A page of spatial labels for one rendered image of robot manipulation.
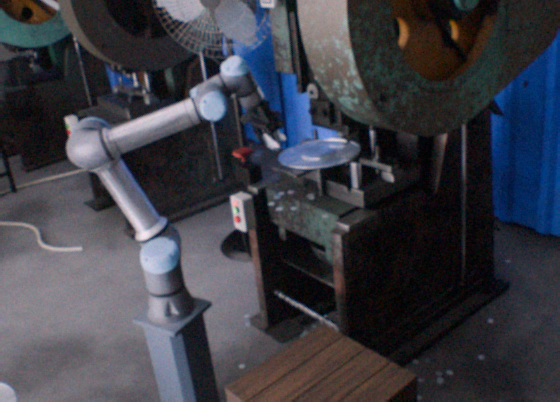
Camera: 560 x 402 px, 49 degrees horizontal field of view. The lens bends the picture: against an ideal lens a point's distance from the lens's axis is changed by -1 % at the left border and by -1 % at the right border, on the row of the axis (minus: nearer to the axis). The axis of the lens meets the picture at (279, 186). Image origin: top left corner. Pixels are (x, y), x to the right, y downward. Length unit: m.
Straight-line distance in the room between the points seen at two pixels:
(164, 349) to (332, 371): 0.54
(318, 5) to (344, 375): 1.02
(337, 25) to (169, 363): 1.17
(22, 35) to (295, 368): 3.52
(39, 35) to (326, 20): 3.48
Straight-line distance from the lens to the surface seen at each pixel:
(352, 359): 1.91
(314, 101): 2.16
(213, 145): 3.76
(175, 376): 2.10
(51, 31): 4.89
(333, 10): 1.57
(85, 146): 1.80
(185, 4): 2.84
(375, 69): 1.63
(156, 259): 1.90
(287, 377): 1.87
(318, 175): 2.16
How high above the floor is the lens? 1.56
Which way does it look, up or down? 23 degrees down
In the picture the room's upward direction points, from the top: 7 degrees counter-clockwise
